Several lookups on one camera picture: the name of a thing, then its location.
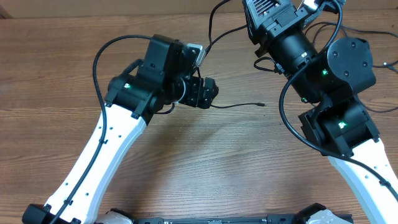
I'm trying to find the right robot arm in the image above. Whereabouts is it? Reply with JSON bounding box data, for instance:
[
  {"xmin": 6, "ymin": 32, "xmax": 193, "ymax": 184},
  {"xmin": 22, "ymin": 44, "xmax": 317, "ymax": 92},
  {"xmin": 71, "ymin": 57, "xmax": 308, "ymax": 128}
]
[{"xmin": 243, "ymin": 0, "xmax": 397, "ymax": 223}]

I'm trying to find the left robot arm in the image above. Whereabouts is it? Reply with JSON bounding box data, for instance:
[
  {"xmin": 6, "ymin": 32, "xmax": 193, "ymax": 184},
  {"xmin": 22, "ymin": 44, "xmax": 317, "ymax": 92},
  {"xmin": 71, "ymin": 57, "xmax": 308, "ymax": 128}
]
[{"xmin": 22, "ymin": 35, "xmax": 218, "ymax": 224}]

